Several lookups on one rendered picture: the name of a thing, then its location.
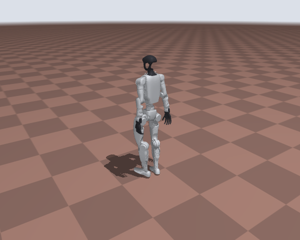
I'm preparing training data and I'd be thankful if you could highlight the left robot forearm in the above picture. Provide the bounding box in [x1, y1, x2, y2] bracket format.
[135, 98, 144, 122]

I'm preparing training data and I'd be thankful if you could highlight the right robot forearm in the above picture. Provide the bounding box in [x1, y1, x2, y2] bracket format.
[162, 94, 170, 112]

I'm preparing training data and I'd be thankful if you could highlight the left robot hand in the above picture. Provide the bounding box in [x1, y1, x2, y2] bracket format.
[135, 118, 144, 135]

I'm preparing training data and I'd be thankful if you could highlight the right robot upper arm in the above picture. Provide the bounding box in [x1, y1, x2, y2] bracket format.
[159, 74, 167, 98]

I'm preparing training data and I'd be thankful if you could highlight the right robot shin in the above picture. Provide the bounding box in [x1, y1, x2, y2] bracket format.
[151, 140, 160, 169]

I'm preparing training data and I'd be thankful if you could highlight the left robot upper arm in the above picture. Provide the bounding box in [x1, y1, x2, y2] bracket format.
[135, 77, 146, 104]

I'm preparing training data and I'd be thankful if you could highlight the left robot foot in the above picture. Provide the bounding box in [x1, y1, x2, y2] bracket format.
[133, 167, 151, 177]

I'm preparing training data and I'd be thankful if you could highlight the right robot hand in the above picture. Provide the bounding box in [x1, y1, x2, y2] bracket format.
[162, 108, 172, 125]

